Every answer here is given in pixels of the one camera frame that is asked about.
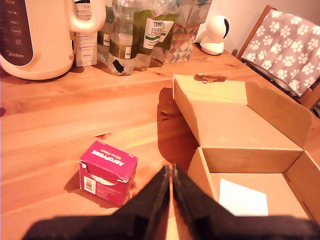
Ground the cloud print tissue box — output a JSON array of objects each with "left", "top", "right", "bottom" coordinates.
[{"left": 174, "top": 0, "right": 213, "bottom": 28}]

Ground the tall white printed carton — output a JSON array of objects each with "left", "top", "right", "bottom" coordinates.
[{"left": 73, "top": 0, "right": 99, "bottom": 68}]

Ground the green-labelled large water bottle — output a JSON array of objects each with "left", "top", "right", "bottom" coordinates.
[{"left": 129, "top": 0, "right": 179, "bottom": 70}]

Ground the triangle print tissue box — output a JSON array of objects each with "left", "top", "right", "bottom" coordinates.
[{"left": 163, "top": 23, "right": 201, "bottom": 65}]

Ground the grey paw print cloth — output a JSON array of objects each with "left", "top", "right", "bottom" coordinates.
[{"left": 241, "top": 9, "right": 320, "bottom": 98}]

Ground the clear plastic water bottle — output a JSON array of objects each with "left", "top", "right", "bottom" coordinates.
[{"left": 97, "top": 0, "right": 137, "bottom": 76}]

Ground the cream electric kettle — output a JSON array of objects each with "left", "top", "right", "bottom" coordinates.
[{"left": 0, "top": 0, "right": 107, "bottom": 81}]

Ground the white paper sheet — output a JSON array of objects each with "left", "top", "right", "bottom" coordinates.
[{"left": 218, "top": 178, "right": 269, "bottom": 217}]

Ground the small white round camera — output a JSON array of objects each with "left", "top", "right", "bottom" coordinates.
[{"left": 199, "top": 15, "right": 231, "bottom": 56}]

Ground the open cardboard box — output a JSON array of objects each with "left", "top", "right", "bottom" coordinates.
[{"left": 172, "top": 73, "right": 320, "bottom": 226}]

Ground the red coffee filter carton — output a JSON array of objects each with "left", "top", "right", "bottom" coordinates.
[{"left": 78, "top": 140, "right": 139, "bottom": 208}]

